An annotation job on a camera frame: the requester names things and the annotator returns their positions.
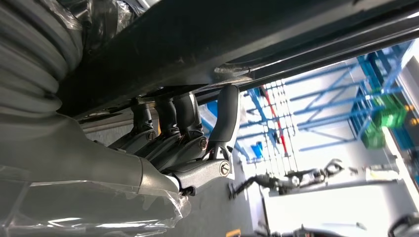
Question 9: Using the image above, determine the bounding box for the blue metal shelf rack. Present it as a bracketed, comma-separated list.
[200, 62, 403, 164]

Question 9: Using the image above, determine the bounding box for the blue rack with green bins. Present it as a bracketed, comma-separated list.
[348, 40, 417, 151]

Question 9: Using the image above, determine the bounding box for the black humanoid robot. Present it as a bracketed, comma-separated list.
[228, 158, 345, 201]

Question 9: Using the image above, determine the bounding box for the green plastic bin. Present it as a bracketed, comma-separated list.
[361, 122, 387, 150]
[373, 95, 407, 129]

